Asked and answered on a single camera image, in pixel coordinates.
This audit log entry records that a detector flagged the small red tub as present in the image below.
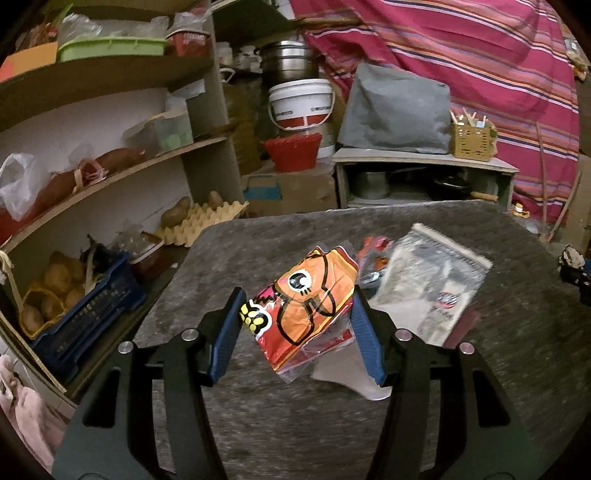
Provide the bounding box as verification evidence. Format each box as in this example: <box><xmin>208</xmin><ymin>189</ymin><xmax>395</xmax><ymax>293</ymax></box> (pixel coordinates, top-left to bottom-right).
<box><xmin>128</xmin><ymin>240</ymin><xmax>168</xmax><ymax>282</ymax></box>

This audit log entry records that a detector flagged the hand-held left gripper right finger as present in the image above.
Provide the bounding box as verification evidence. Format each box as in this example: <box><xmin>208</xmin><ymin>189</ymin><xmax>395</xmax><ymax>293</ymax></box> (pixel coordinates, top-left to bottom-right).
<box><xmin>351</xmin><ymin>288</ymin><xmax>543</xmax><ymax>480</ymax></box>

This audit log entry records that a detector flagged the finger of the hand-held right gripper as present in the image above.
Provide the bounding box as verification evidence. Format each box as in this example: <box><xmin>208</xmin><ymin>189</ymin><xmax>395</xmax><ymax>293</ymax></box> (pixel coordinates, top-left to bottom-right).
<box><xmin>558</xmin><ymin>265</ymin><xmax>591</xmax><ymax>298</ymax></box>

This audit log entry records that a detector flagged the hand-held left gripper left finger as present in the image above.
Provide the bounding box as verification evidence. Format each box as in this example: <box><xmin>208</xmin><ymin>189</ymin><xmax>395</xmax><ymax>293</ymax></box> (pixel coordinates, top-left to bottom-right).
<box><xmin>51</xmin><ymin>287</ymin><xmax>247</xmax><ymax>480</ymax></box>

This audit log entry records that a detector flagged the brown cardboard box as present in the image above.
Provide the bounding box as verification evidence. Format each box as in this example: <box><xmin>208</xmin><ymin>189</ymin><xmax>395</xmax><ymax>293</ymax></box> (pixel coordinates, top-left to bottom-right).
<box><xmin>242</xmin><ymin>168</ymin><xmax>340</xmax><ymax>217</ymax></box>

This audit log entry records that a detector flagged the orange snack packet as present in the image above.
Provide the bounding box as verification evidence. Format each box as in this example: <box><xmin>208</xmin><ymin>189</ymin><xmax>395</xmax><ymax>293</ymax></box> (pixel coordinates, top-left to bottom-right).
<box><xmin>239</xmin><ymin>246</ymin><xmax>360</xmax><ymax>384</ymax></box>

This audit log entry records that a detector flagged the clear printed plastic bag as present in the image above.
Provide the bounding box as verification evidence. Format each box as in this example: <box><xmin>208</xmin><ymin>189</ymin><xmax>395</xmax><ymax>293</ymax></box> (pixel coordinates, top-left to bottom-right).
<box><xmin>368</xmin><ymin>223</ymin><xmax>494</xmax><ymax>347</ymax></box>

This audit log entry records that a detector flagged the wooden stick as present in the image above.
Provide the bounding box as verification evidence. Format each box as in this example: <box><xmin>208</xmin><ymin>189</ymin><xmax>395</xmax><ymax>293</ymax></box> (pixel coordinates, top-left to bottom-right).
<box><xmin>534</xmin><ymin>121</ymin><xmax>557</xmax><ymax>241</ymax></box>

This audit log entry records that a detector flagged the small red basket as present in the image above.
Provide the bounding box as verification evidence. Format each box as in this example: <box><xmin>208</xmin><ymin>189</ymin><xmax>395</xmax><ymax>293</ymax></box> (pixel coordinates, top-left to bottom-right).
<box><xmin>165</xmin><ymin>23</ymin><xmax>214</xmax><ymax>58</ymax></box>

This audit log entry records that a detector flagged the maroon scouring pad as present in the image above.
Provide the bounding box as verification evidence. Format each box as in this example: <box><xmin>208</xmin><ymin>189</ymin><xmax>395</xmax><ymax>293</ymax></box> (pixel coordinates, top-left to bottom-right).
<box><xmin>444</xmin><ymin>308</ymin><xmax>482</xmax><ymax>348</ymax></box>

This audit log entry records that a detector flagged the wooden shelf rack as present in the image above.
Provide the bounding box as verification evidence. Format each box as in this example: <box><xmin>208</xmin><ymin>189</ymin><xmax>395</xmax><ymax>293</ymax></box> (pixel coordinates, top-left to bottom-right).
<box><xmin>331</xmin><ymin>148</ymin><xmax>520</xmax><ymax>210</ymax></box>

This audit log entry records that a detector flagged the steel pot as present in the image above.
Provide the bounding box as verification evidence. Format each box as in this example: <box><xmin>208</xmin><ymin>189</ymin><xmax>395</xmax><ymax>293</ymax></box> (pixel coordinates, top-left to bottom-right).
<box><xmin>259</xmin><ymin>40</ymin><xmax>320</xmax><ymax>86</ymax></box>

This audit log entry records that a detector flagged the striped red curtain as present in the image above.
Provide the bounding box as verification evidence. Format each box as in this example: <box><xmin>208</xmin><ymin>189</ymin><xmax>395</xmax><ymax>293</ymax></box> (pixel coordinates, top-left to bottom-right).
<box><xmin>288</xmin><ymin>0</ymin><xmax>583</xmax><ymax>222</ymax></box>

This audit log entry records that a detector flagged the white plastic bucket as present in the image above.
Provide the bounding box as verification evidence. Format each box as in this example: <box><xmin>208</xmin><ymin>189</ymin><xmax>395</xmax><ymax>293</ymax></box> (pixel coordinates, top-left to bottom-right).
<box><xmin>268</xmin><ymin>78</ymin><xmax>336</xmax><ymax>132</ymax></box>

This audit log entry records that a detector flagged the pile of potatoes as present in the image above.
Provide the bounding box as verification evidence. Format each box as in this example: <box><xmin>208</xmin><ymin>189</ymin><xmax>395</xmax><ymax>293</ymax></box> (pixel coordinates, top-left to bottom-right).
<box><xmin>18</xmin><ymin>251</ymin><xmax>88</xmax><ymax>335</ymax></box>

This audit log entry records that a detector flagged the white plastic bag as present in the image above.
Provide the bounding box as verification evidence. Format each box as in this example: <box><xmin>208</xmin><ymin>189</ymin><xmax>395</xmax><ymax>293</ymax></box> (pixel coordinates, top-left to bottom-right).
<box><xmin>0</xmin><ymin>152</ymin><xmax>49</xmax><ymax>222</ymax></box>

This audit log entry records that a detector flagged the clear plastic container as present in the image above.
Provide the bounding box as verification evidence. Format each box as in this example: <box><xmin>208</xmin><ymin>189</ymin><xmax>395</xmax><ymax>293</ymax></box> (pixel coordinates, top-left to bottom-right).
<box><xmin>122</xmin><ymin>111</ymin><xmax>195</xmax><ymax>155</ymax></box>

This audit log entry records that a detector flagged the yellow oil jug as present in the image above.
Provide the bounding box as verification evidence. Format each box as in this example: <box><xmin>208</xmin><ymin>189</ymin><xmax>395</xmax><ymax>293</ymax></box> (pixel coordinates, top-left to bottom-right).
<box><xmin>221</xmin><ymin>69</ymin><xmax>264</xmax><ymax>176</ymax></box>

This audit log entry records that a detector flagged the grey cloth cover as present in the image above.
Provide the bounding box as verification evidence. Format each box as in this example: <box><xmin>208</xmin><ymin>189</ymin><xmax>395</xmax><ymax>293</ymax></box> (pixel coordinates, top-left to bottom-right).
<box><xmin>337</xmin><ymin>62</ymin><xmax>452</xmax><ymax>154</ymax></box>

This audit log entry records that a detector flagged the orange cardboard box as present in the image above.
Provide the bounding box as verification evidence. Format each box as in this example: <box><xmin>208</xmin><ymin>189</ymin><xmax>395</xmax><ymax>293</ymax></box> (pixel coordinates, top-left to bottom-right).
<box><xmin>0</xmin><ymin>42</ymin><xmax>60</xmax><ymax>83</ymax></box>

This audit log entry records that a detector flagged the wooden utensil holder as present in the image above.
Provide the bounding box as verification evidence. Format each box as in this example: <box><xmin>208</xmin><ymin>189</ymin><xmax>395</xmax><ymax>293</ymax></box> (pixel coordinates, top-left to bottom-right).
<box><xmin>449</xmin><ymin>108</ymin><xmax>497</xmax><ymax>162</ymax></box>

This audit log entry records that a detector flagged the wooden shelf unit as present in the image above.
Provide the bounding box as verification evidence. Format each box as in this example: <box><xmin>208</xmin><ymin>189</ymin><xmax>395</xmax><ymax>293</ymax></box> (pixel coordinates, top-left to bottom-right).
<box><xmin>0</xmin><ymin>0</ymin><xmax>245</xmax><ymax>407</ymax></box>

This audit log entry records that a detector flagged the sweet potato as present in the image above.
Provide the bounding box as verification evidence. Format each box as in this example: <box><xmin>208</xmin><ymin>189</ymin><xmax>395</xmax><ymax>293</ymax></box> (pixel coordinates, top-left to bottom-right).
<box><xmin>92</xmin><ymin>147</ymin><xmax>151</xmax><ymax>172</ymax></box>
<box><xmin>28</xmin><ymin>168</ymin><xmax>86</xmax><ymax>213</ymax></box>

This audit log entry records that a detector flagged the red plastic basket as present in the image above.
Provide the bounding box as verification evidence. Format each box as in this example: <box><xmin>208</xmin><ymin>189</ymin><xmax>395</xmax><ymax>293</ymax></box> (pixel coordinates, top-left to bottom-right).
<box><xmin>263</xmin><ymin>132</ymin><xmax>323</xmax><ymax>173</ymax></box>

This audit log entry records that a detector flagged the egg carton tray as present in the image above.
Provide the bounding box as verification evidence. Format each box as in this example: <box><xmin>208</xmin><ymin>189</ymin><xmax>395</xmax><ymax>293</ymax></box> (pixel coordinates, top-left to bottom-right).
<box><xmin>154</xmin><ymin>200</ymin><xmax>250</xmax><ymax>247</ymax></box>

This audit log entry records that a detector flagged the green plastic tray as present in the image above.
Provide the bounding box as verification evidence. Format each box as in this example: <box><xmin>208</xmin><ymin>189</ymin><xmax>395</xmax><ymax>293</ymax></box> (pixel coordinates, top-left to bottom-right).
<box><xmin>56</xmin><ymin>36</ymin><xmax>168</xmax><ymax>63</ymax></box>

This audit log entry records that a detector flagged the dark blue plastic crate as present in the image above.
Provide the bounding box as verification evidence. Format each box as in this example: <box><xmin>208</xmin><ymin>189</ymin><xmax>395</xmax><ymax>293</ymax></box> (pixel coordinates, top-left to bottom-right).
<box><xmin>31</xmin><ymin>250</ymin><xmax>146</xmax><ymax>384</ymax></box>

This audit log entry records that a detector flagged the black pan wooden handle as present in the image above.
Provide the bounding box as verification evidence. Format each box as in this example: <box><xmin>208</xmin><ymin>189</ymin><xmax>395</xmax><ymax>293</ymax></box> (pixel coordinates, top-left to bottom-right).
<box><xmin>431</xmin><ymin>175</ymin><xmax>500</xmax><ymax>203</ymax></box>

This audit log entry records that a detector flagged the pink towel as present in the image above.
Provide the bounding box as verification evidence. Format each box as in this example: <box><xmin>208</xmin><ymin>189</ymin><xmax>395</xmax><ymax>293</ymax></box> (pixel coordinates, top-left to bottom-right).
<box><xmin>0</xmin><ymin>355</ymin><xmax>70</xmax><ymax>472</ymax></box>

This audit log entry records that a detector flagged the grey shaggy mat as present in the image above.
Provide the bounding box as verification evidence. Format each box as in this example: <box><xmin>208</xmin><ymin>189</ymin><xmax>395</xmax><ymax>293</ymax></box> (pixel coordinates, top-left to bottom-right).
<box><xmin>134</xmin><ymin>200</ymin><xmax>587</xmax><ymax>480</ymax></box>

